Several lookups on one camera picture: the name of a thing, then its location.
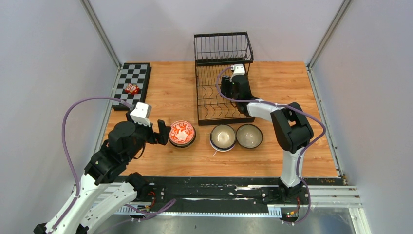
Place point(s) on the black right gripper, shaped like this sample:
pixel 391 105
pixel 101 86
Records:
pixel 226 83

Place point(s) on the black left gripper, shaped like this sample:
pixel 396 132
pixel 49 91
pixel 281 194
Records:
pixel 163 131

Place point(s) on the orange floral pattern bowl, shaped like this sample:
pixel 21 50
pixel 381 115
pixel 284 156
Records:
pixel 182 132

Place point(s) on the beige interior bowl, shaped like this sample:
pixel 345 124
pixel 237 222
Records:
pixel 223 136

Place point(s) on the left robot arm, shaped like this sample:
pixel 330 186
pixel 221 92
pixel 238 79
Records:
pixel 125 140

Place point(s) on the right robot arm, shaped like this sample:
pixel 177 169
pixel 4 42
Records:
pixel 292 129

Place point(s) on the black beige right bowl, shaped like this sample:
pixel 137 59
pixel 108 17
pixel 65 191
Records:
pixel 249 136

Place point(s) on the red owl toy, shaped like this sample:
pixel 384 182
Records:
pixel 132 89

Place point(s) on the white blue striped bowl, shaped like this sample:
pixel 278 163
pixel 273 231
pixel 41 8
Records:
pixel 218 149

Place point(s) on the black white chessboard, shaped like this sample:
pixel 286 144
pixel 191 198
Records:
pixel 135 73

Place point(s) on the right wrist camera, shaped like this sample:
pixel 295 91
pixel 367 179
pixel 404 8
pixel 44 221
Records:
pixel 237 69

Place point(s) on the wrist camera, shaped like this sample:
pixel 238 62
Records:
pixel 140 114
pixel 237 69

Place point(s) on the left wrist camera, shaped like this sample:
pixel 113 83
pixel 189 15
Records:
pixel 140 114

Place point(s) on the black wire dish rack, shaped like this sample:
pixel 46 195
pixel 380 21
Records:
pixel 213 53

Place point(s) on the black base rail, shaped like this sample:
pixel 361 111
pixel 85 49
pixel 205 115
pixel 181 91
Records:
pixel 241 197

